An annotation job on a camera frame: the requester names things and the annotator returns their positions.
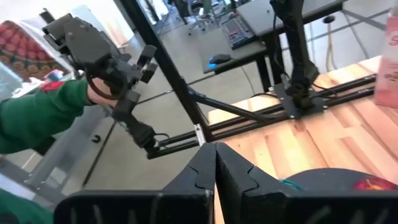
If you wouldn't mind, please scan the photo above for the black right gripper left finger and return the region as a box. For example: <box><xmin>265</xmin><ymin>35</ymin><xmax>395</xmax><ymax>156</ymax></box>
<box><xmin>54</xmin><ymin>142</ymin><xmax>218</xmax><ymax>224</ymax></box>

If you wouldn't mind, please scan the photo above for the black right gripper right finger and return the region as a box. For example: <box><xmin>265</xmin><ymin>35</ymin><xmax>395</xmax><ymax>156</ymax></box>
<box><xmin>215</xmin><ymin>142</ymin><xmax>398</xmax><ymax>224</ymax></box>

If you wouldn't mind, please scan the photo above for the red yellow apple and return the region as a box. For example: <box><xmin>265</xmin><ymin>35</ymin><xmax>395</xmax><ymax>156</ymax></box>
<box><xmin>353</xmin><ymin>176</ymin><xmax>398</xmax><ymax>192</ymax></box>

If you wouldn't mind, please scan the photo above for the person's forearm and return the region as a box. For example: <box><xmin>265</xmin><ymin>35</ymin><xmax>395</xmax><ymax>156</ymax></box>
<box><xmin>0</xmin><ymin>79</ymin><xmax>94</xmax><ymax>155</ymax></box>

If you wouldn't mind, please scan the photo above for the dark round woven placemat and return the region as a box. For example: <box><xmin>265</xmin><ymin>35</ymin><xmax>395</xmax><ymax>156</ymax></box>
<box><xmin>279</xmin><ymin>167</ymin><xmax>398</xmax><ymax>192</ymax></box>

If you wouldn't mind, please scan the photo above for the grey metal stand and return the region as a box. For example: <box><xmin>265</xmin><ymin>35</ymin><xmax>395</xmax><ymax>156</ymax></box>
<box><xmin>0</xmin><ymin>105</ymin><xmax>116</xmax><ymax>203</ymax></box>

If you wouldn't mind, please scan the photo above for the person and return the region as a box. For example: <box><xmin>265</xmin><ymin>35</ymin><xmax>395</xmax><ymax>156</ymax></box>
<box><xmin>0</xmin><ymin>188</ymin><xmax>55</xmax><ymax>224</ymax></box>

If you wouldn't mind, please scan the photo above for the person's hand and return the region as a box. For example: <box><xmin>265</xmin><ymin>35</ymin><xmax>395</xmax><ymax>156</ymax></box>
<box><xmin>86</xmin><ymin>77</ymin><xmax>118</xmax><ymax>108</ymax></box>

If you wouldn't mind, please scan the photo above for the black computer mouse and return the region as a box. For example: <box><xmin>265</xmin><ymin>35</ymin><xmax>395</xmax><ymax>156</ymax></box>
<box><xmin>208</xmin><ymin>54</ymin><xmax>233</xmax><ymax>68</ymax></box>

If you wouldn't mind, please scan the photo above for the dark grey desk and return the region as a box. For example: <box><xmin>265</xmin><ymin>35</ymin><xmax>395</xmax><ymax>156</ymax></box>
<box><xmin>198</xmin><ymin>0</ymin><xmax>348</xmax><ymax>75</ymax></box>

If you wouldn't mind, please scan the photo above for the computer keyboard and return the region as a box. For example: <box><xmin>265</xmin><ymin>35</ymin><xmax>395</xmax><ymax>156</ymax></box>
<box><xmin>221</xmin><ymin>15</ymin><xmax>258</xmax><ymax>50</ymax></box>

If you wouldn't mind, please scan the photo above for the office chair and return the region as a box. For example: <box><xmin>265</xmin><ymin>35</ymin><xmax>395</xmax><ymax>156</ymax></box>
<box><xmin>183</xmin><ymin>0</ymin><xmax>215</xmax><ymax>35</ymax></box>

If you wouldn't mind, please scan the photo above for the red patterned cloth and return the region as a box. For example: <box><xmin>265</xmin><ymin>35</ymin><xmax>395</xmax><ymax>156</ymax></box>
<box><xmin>0</xmin><ymin>20</ymin><xmax>74</xmax><ymax>83</ymax></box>

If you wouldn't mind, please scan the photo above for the black aluminium table frame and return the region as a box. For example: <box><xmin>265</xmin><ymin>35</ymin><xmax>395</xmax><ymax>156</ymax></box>
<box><xmin>119</xmin><ymin>0</ymin><xmax>377</xmax><ymax>160</ymax></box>

